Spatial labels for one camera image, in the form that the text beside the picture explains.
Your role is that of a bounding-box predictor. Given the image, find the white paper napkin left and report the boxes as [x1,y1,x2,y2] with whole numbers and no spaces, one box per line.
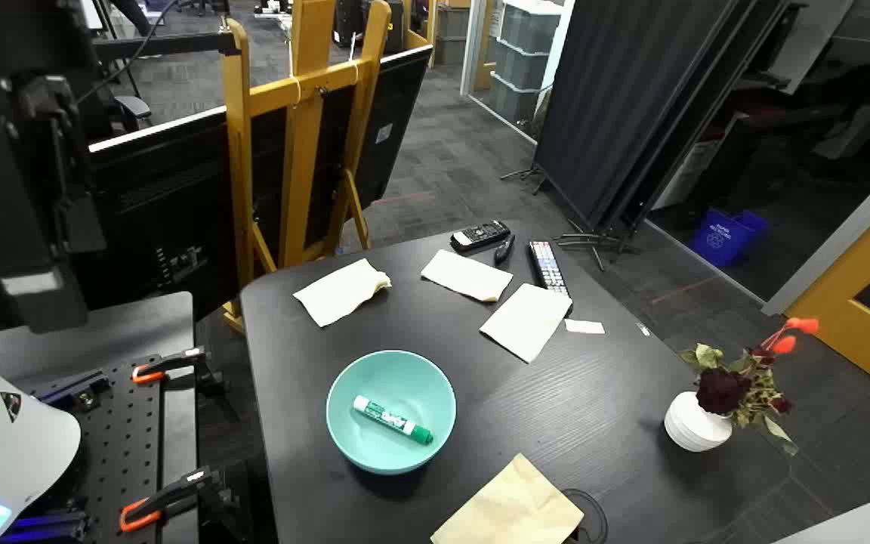
[292,259,392,327]

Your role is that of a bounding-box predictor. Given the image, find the white paper napkin right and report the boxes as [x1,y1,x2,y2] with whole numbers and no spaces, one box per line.
[479,285,572,363]

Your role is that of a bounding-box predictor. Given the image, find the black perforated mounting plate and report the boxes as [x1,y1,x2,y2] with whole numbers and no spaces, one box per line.
[3,363,163,544]

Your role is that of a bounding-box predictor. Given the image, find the green marker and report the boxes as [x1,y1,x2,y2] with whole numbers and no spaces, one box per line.
[350,396,436,444]

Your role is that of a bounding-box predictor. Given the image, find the blue bin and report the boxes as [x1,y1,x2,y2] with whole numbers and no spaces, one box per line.
[690,208,767,266]

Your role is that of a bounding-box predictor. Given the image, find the white round flower vase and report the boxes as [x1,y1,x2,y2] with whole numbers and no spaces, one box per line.
[663,389,735,454]

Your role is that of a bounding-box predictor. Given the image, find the orange-handled clamp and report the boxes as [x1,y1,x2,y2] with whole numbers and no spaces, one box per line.
[118,470,231,534]
[130,349,213,389]

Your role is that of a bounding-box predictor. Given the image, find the small black oval remote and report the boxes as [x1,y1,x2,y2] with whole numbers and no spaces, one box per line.
[493,235,512,266]

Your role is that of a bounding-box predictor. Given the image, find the black monitor screen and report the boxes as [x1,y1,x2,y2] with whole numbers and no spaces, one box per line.
[73,50,431,322]

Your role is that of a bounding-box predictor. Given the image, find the white paper napkin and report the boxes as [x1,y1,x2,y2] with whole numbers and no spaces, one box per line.
[292,259,392,327]
[479,285,572,363]
[423,252,512,303]

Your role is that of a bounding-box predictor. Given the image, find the teal blue bowl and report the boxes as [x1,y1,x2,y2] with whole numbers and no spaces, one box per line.
[323,352,458,475]

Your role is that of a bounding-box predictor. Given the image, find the long grey-buttoned remote control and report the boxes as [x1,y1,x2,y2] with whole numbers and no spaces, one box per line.
[527,241,569,296]

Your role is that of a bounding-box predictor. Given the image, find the black folding curtain screen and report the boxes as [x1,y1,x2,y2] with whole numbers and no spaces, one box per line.
[533,0,787,230]

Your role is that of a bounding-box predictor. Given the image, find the stacked plastic storage drawers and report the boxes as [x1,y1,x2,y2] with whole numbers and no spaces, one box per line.
[487,0,560,127]

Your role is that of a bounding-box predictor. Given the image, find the white paper napkin middle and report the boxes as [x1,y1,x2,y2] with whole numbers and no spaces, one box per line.
[423,252,512,303]

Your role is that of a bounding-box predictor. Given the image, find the wooden easel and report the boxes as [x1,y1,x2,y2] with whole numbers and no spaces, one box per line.
[217,0,437,335]

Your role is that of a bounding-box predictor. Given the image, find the orange-handled clamp lower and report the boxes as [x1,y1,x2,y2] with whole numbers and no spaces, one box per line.
[118,470,231,534]

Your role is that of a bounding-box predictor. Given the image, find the black camera on stand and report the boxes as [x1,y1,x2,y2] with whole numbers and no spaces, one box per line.
[0,0,110,335]

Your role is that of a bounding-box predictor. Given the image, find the small white paper label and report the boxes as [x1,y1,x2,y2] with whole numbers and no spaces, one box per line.
[563,322,603,335]

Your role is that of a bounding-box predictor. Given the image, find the black remote control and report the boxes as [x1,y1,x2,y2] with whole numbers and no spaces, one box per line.
[451,222,510,253]

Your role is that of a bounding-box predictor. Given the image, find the orange-handled clamp upper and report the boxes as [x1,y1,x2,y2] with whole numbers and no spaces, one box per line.
[130,349,213,389]

